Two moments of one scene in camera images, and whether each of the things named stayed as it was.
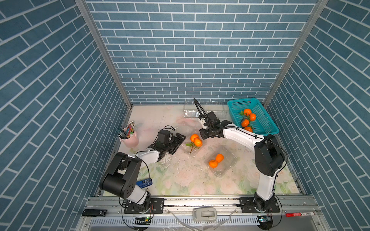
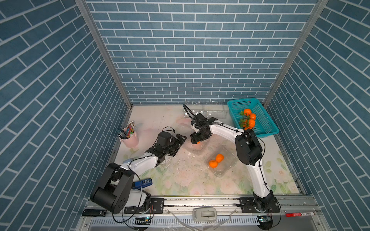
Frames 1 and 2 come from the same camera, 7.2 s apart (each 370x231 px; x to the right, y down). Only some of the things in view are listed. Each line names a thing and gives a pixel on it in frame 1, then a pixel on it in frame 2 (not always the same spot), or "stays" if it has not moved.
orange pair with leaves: (247, 112) stays
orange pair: (196, 142) → (251, 124)
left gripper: (177, 143) stays
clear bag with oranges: (220, 160) stays
